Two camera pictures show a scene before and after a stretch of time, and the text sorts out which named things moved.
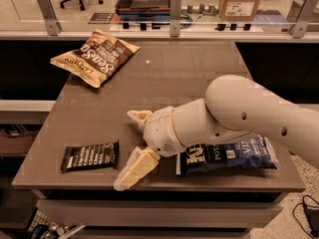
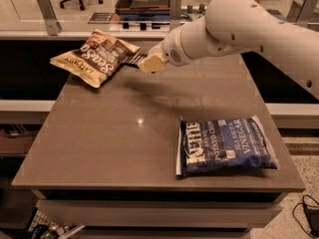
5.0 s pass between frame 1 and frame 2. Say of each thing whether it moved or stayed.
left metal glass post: stayed
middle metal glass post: stayed
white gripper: moved
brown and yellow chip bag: stayed
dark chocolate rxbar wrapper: moved
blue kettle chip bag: stayed
